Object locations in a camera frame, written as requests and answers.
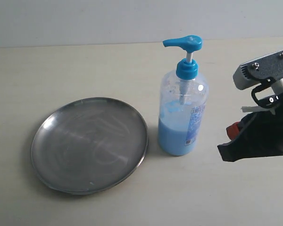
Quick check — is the blue soap pump bottle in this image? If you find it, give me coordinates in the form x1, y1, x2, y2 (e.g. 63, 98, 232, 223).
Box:
158, 35, 209, 156

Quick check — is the round stainless steel plate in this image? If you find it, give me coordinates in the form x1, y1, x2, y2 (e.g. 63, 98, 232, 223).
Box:
30, 97, 149, 195

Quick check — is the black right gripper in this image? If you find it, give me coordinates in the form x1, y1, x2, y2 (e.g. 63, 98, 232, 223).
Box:
217, 93, 283, 162

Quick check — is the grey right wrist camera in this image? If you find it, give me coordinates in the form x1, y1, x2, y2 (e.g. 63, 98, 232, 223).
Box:
233, 50, 283, 109

